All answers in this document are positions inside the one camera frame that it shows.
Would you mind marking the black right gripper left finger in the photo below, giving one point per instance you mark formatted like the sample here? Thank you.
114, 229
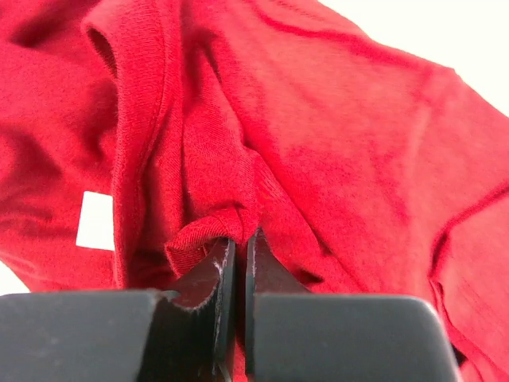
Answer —
185, 333

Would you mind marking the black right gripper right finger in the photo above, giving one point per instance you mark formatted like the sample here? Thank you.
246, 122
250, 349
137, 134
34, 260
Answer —
293, 334

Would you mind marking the dark red t shirt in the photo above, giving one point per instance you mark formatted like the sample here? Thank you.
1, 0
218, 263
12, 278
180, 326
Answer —
134, 133

